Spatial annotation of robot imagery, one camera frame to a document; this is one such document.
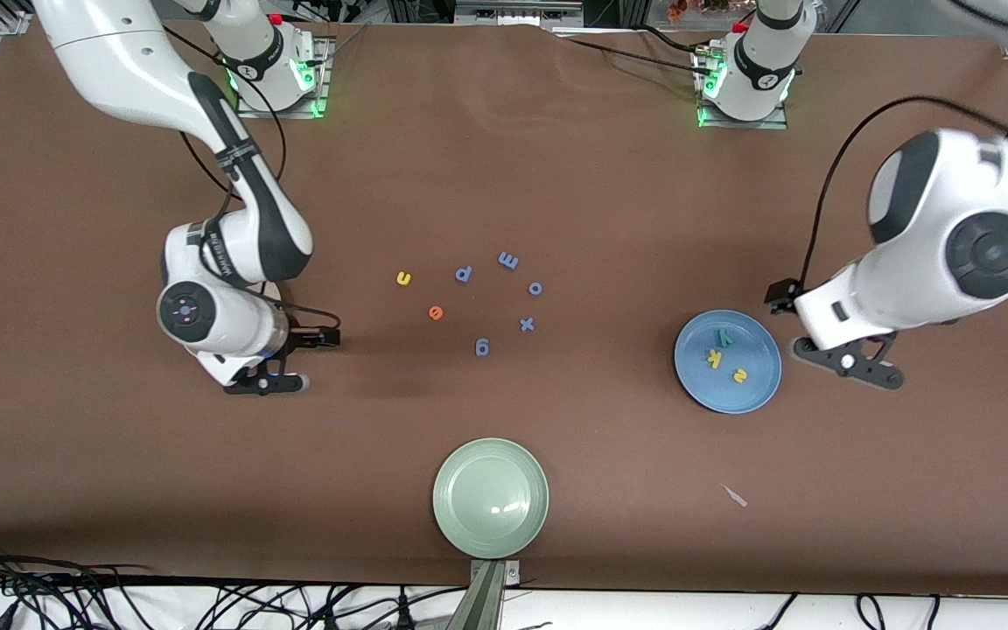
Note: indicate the blue foam letter m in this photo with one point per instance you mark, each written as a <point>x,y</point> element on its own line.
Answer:
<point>508,261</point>

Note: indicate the teal foam letter y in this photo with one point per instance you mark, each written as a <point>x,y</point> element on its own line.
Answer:
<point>725,338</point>

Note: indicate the green round plate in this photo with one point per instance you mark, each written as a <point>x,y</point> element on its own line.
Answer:
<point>491,499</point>

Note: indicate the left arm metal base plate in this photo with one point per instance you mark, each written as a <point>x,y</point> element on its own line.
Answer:
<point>775,124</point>

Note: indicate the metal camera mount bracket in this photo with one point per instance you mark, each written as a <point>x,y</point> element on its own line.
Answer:
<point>486,604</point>

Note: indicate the brown table cover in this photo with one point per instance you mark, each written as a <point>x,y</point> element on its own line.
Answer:
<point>504,175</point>

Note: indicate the grey metal box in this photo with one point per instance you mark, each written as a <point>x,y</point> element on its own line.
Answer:
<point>513,13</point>

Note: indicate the yellow foam letter k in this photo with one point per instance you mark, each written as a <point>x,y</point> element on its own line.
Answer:
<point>714,358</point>

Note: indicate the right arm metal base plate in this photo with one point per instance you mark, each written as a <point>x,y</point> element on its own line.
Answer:
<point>294,114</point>

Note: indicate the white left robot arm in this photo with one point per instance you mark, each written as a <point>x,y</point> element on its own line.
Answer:
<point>915,289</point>

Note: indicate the orange dried flowers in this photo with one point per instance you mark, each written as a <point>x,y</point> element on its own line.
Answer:
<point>679,9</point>

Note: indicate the blue foam letter d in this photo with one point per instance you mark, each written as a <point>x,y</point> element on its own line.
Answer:
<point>464,274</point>

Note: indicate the small white paper scrap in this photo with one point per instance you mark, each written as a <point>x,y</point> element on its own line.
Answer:
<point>735,496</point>

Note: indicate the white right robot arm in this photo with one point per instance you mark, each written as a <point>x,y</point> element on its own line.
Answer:
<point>119,52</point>

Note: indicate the blue round plate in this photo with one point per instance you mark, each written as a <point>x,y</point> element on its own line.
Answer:
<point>758,341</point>

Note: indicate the blue foam letter g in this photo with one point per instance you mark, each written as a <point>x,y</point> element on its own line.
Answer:
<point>482,347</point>

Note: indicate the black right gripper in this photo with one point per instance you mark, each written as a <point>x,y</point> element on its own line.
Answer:
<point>304,338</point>

